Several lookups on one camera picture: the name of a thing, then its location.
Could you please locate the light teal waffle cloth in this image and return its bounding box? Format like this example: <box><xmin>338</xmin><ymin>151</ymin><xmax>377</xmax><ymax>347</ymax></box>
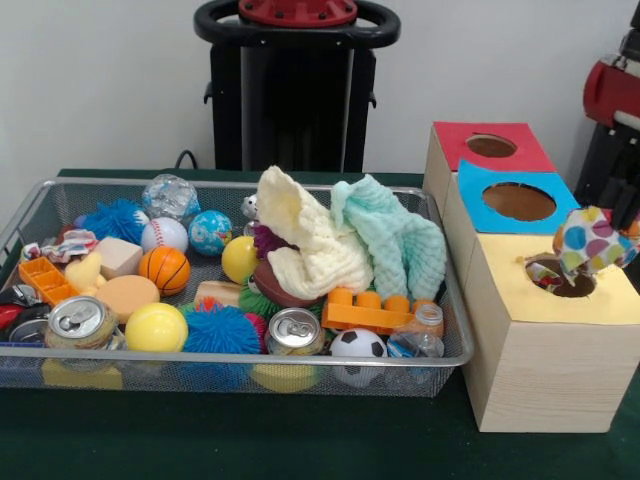
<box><xmin>330</xmin><ymin>174</ymin><xmax>448</xmax><ymax>301</ymax></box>

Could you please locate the yellow smooth ball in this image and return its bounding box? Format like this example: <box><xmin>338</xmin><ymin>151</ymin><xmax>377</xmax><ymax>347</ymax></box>
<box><xmin>124</xmin><ymin>303</ymin><xmax>190</xmax><ymax>354</ymax></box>

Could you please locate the shallow wire mesh bin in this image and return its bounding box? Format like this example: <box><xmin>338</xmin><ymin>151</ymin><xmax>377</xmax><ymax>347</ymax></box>
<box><xmin>0</xmin><ymin>177</ymin><xmax>475</xmax><ymax>399</ymax></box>

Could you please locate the orange toy building block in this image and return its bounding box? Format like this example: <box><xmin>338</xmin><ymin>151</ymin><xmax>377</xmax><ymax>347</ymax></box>
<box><xmin>322</xmin><ymin>288</ymin><xmax>444</xmax><ymax>335</ymax></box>

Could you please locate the dark green table cloth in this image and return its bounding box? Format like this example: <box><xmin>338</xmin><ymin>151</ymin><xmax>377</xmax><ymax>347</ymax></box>
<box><xmin>0</xmin><ymin>168</ymin><xmax>640</xmax><ymax>480</ymax></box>

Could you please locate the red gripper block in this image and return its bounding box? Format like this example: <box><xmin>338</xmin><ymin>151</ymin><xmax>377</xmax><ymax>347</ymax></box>
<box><xmin>583</xmin><ymin>62</ymin><xmax>640</xmax><ymax>229</ymax></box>

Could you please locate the black upright panel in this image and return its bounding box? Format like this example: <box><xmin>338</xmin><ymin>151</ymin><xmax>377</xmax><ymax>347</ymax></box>
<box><xmin>574</xmin><ymin>124</ymin><xmax>614</xmax><ymax>204</ymax></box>

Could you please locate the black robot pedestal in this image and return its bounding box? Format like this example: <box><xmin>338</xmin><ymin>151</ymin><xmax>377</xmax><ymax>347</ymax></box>
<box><xmin>193</xmin><ymin>0</ymin><xmax>402</xmax><ymax>174</ymax></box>

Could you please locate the wooden box with three holes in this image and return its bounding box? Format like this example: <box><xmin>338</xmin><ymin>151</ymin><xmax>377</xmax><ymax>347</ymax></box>
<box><xmin>422</xmin><ymin>121</ymin><xmax>640</xmax><ymax>434</ymax></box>

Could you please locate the blue spiky rubber ball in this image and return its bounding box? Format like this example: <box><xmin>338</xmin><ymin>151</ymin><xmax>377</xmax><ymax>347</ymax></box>
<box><xmin>74</xmin><ymin>199</ymin><xmax>151</xmax><ymax>242</ymax></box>
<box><xmin>182</xmin><ymin>299</ymin><xmax>265</xmax><ymax>357</ymax></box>

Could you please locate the blue and green globe ball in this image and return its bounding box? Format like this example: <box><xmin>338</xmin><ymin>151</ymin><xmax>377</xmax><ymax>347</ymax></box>
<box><xmin>188</xmin><ymin>209</ymin><xmax>234</xmax><ymax>257</ymax></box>

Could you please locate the cream waffle cloth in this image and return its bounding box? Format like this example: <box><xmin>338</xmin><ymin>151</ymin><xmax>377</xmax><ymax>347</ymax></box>
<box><xmin>253</xmin><ymin>165</ymin><xmax>375</xmax><ymax>300</ymax></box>

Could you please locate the white toy baseball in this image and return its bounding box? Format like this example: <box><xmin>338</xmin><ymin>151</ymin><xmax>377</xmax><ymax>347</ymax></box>
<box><xmin>140</xmin><ymin>217</ymin><xmax>190</xmax><ymax>254</ymax></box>

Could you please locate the black and white soccer ball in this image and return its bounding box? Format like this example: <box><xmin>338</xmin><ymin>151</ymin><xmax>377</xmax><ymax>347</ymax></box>
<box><xmin>329</xmin><ymin>327</ymin><xmax>389</xmax><ymax>387</ymax></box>

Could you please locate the orange toy basketball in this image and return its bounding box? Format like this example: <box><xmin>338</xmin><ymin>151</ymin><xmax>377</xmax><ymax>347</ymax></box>
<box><xmin>138</xmin><ymin>245</ymin><xmax>192</xmax><ymax>296</ymax></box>

